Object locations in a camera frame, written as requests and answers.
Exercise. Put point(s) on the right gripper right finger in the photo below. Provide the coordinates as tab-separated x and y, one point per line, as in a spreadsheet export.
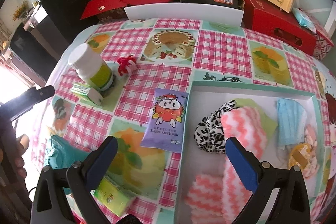
261	178

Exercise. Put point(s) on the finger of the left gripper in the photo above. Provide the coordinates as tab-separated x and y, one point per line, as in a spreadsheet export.
18	106

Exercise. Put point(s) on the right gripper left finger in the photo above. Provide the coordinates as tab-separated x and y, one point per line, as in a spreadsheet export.
50	204

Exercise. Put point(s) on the green yellow wipes packet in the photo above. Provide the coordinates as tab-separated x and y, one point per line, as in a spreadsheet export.
113	196

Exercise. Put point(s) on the green tissue pack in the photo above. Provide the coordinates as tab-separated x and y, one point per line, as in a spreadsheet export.
87	93

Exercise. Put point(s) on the pink floral scrunchie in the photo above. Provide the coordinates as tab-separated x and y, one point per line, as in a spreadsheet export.
310	137

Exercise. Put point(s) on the pink white zigzag cloth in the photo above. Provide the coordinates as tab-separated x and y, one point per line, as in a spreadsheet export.
221	198

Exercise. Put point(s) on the light green cloth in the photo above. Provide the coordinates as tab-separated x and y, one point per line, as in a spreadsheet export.
268	124

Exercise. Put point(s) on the blue face mask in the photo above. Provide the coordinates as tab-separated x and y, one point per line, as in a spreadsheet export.
291	122

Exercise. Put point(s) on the leopard print scrunchie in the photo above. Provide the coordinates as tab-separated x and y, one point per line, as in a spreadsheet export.
209	133

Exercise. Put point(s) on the purple baby wipes packet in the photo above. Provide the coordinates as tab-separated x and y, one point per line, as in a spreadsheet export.
167	119

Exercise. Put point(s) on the orange round soft item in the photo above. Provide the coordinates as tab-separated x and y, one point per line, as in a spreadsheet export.
300	156

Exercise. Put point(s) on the teal heart plastic box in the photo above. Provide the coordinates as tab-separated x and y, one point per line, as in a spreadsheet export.
60	154

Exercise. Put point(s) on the black cabinet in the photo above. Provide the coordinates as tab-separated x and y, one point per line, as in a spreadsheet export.
43	30

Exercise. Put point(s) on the white pill bottle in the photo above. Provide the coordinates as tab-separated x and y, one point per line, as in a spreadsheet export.
91	68

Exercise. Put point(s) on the pink checkered tablecloth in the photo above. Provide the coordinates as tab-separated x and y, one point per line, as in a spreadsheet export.
172	53

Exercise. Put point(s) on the red white yarn ornament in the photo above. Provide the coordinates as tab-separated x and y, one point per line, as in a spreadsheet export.
127	65

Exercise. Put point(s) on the patterned red box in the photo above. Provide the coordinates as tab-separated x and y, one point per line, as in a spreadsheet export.
323	42

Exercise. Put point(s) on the white shelf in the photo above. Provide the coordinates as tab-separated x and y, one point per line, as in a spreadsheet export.
330	25

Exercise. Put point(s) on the blue wipes pack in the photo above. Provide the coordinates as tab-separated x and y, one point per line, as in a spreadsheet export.
303	19

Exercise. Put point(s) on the red gift box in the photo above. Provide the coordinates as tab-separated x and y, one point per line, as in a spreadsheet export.
266	18

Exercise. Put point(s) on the white board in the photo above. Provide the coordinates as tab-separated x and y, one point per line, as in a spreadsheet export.
195	11

